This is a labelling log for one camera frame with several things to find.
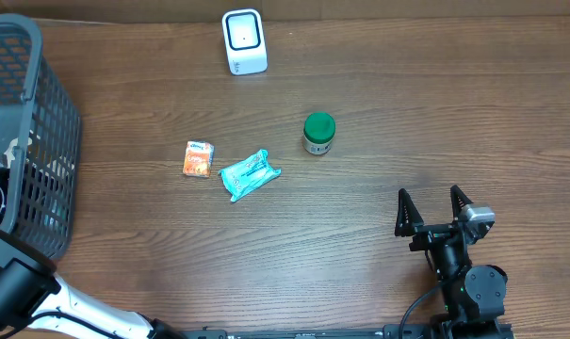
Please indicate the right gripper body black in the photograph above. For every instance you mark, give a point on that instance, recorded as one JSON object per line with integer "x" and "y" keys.
{"x": 429, "y": 236}

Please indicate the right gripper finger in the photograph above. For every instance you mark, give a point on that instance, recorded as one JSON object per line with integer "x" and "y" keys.
{"x": 458, "y": 200}
{"x": 408, "y": 218}

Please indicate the green lid jar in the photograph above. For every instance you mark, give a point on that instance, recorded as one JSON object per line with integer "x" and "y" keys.
{"x": 318, "y": 133}

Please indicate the teal wet wipes pack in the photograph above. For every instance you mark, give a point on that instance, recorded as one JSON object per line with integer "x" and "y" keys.
{"x": 246, "y": 176}

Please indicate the orange tissue pack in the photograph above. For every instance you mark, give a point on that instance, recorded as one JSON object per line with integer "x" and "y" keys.
{"x": 198, "y": 159}

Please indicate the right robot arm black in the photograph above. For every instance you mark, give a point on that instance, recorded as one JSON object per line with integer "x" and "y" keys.
{"x": 473, "y": 295}

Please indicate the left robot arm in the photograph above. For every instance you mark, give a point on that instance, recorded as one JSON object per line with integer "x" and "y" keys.
{"x": 33, "y": 296}

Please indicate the white barcode scanner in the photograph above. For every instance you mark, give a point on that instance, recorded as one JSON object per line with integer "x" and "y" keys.
{"x": 244, "y": 41}

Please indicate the grey plastic mesh basket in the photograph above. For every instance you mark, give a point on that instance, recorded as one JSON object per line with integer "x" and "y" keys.
{"x": 40, "y": 141}

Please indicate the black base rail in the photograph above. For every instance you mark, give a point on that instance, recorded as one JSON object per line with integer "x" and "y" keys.
{"x": 387, "y": 332}

